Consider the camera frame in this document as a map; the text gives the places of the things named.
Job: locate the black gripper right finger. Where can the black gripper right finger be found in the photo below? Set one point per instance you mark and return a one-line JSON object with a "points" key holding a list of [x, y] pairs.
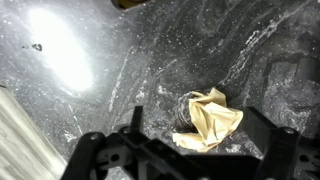
{"points": [[284, 149]]}

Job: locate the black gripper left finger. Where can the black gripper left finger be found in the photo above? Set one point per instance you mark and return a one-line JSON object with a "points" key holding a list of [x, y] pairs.
{"points": [[139, 157]]}

